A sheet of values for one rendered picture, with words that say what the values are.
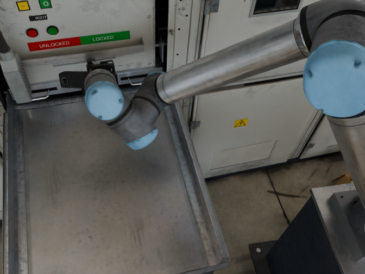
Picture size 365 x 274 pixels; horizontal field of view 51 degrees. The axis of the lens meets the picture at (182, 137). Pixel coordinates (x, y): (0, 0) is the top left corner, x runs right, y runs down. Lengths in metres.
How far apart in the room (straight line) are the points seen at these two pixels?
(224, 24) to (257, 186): 1.19
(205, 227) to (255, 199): 1.06
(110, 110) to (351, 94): 0.56
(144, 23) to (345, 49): 0.78
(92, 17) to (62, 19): 0.09
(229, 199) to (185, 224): 1.02
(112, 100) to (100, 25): 0.38
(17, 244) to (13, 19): 0.65
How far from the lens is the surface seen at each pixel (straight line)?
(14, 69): 1.24
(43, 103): 1.48
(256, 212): 2.18
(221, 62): 0.92
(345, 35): 0.69
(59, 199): 1.25
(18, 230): 1.24
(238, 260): 2.07
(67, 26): 1.28
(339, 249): 1.39
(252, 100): 1.67
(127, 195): 1.22
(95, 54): 1.30
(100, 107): 0.97
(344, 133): 0.77
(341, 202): 1.40
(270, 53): 0.86
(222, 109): 1.65
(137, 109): 1.02
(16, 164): 1.34
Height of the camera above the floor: 1.94
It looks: 55 degrees down
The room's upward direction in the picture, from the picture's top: 6 degrees clockwise
